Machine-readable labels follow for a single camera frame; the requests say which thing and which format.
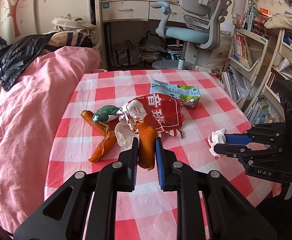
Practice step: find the row of blue spine books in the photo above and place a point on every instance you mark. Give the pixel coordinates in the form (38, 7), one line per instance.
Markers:
(261, 110)

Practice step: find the stack of upright workbooks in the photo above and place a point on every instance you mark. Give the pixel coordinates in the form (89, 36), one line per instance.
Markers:
(244, 7)

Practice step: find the red snack bag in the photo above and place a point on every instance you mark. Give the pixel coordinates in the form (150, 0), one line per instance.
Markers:
(158, 112)

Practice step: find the orange box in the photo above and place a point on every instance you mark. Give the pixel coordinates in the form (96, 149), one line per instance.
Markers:
(264, 11)

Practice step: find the clear bag with black trim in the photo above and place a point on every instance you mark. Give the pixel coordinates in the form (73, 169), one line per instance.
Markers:
(123, 55)

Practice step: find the pink duvet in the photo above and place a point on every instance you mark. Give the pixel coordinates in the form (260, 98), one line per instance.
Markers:
(36, 117)

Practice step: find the black puffer jacket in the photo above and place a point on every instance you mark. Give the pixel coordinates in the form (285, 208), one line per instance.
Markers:
(16, 55)

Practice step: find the row of dark spine books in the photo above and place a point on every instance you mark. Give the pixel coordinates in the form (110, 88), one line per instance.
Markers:
(273, 82)

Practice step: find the crumpled milk carton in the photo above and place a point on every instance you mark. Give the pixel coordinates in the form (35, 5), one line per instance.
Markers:
(176, 92)

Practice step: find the white tissue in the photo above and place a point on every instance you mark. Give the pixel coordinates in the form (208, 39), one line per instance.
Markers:
(216, 137)

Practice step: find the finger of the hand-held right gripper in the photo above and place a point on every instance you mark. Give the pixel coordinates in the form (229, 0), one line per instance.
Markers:
(236, 139)
(236, 150)

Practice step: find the white plastic wrapper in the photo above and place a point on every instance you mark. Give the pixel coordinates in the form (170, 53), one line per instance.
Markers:
(123, 135)

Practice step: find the white folded paper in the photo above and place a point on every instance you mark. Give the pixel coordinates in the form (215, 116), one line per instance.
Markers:
(289, 68)

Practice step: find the orange peel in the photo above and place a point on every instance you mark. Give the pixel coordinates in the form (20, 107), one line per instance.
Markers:
(102, 147)
(103, 130)
(147, 145)

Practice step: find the beige cloth bag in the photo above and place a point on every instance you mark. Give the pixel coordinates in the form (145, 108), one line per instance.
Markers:
(286, 21)

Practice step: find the white wardrobe with tree decal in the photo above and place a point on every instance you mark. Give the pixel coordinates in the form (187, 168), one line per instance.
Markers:
(61, 0)

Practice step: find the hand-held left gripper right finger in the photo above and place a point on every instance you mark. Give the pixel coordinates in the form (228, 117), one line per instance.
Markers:
(160, 165)

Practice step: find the white desk with drawers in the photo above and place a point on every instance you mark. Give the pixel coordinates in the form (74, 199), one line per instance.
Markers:
(131, 10)

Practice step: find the red white checkered tablecloth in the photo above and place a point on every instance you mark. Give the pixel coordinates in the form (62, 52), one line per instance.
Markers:
(111, 85)

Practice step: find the white tote bag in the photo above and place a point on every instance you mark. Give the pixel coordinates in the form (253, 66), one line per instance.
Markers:
(218, 52)

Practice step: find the beige canvas bag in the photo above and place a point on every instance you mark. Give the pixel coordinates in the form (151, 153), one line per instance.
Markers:
(71, 23)

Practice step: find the wide white rolling cart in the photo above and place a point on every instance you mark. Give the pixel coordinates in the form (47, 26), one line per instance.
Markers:
(291, 53)

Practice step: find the floral fabric bag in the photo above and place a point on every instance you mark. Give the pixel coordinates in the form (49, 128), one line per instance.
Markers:
(216, 73)

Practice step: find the green wrapper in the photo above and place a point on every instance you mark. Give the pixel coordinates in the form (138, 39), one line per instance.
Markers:
(104, 112)

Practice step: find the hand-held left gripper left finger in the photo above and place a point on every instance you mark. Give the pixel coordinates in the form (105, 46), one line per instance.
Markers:
(134, 165)

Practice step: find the row of red spine books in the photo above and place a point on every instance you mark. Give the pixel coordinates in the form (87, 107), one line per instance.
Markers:
(242, 47)

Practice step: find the narrow white rolling cart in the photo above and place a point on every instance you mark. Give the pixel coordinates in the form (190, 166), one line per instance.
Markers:
(251, 33)

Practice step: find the stack of spiral notebooks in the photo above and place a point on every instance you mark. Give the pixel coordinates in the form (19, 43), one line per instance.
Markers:
(233, 82)

